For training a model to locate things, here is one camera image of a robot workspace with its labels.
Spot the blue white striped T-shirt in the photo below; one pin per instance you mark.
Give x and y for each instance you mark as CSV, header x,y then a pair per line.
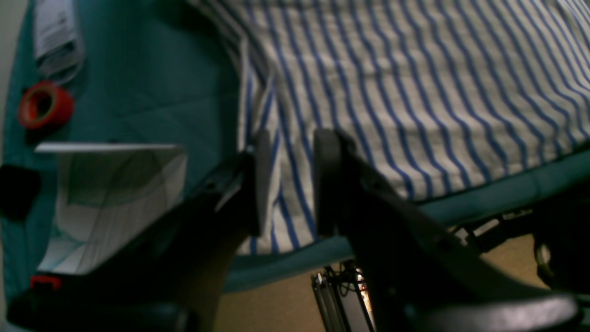
x,y
440,96

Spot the orange black spring clamp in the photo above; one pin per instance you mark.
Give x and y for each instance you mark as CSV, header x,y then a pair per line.
x,y
49,282

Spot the clear blister pack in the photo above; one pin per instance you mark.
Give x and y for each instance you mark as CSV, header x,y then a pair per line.
x,y
59,48

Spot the red tape roll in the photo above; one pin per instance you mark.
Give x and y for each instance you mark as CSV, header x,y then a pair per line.
x,y
45,106

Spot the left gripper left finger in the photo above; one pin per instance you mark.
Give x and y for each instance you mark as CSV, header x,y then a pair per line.
x,y
170,277

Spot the black square pad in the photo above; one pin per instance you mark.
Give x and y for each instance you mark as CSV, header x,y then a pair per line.
x,y
19,188

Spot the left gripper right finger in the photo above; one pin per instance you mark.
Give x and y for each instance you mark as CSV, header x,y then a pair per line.
x,y
419,277

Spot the white grey notebook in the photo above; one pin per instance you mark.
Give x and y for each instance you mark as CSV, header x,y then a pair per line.
x,y
107,194

